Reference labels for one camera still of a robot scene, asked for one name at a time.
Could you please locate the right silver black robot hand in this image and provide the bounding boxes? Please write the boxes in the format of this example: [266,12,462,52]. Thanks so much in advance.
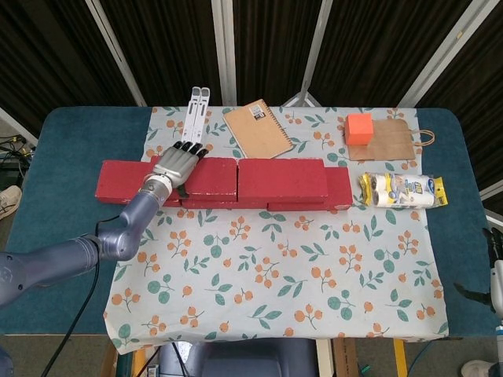
[453,227,503,315]

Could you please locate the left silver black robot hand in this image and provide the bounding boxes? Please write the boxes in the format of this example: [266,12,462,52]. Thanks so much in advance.
[151,140,209,197]

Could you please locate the red rectangular foam block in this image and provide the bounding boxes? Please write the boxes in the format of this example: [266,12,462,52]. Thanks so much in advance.
[237,158,329,204]
[183,156,240,199]
[95,159,182,208]
[266,167,353,214]
[179,196,269,210]

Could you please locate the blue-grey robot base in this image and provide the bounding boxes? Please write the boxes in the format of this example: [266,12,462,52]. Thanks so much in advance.
[158,339,318,377]

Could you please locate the white folding laptop stand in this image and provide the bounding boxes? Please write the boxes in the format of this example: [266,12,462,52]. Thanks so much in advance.
[176,86,211,152]

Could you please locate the white grey sneaker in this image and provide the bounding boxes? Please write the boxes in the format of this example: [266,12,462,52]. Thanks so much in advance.
[460,359,501,377]

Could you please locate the brown spiral notebook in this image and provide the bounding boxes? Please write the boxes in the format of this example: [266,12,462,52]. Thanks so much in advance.
[222,98,296,160]

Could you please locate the dark folding partition screen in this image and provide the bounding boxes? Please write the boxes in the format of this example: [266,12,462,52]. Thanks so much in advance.
[0,0,503,240]

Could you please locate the blue felt table cover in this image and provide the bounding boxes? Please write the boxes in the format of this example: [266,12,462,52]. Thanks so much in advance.
[4,106,495,339]

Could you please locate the yellow table leg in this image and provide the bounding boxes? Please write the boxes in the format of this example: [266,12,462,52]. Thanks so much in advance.
[131,350,147,377]
[394,339,408,377]

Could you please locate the floral tablecloth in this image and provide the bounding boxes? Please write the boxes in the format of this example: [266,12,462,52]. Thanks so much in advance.
[102,105,450,356]

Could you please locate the yellow pack of white rolls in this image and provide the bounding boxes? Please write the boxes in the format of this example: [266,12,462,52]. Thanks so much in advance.
[358,171,449,209]

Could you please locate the white tripod stand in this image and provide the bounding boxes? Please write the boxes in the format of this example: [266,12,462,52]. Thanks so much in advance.
[281,78,324,108]

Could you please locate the cardboard box under table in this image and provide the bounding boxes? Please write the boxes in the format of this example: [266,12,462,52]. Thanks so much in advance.
[332,338,357,377]

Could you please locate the brown paper bag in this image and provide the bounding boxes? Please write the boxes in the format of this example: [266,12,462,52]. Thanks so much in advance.
[347,119,436,162]

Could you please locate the orange cube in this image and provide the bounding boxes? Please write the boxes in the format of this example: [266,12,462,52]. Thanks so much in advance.
[344,113,373,146]

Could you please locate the tangle of floor cables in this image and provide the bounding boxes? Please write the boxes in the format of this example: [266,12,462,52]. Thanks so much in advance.
[0,133,36,170]

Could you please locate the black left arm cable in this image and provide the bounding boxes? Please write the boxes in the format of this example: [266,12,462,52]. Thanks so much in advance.
[39,214,127,377]

